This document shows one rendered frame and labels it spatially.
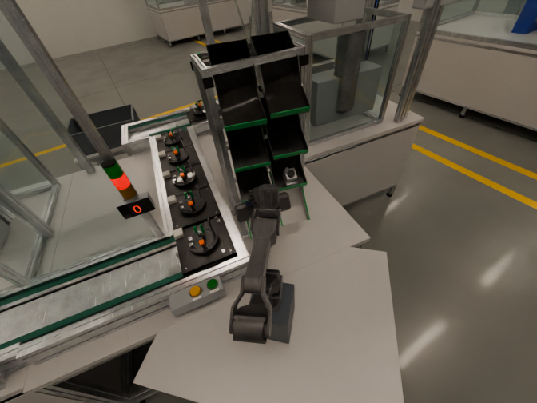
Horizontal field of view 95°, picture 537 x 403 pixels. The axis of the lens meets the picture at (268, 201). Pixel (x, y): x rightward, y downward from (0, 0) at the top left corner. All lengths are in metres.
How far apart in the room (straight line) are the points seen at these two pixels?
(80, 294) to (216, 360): 0.66
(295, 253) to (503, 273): 1.85
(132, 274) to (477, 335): 2.13
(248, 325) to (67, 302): 1.00
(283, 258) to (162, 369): 0.63
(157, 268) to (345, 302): 0.84
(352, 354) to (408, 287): 1.27
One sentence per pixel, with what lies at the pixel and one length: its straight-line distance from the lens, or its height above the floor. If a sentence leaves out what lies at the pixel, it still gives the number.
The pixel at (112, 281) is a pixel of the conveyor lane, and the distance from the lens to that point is 1.34.
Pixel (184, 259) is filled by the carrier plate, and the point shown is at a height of 0.97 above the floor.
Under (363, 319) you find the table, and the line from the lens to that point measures 1.12.
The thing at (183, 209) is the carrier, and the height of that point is 1.00.
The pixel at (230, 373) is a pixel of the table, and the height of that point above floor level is 0.86.
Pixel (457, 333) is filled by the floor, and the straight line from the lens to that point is 2.25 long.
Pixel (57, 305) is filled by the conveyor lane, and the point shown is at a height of 0.92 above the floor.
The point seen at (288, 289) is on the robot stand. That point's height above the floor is 1.06.
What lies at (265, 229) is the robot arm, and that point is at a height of 1.38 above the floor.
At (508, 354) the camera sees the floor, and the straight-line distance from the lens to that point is 2.35.
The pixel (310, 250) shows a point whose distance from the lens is 1.23.
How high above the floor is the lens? 1.89
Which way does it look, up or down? 45 degrees down
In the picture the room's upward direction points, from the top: 7 degrees counter-clockwise
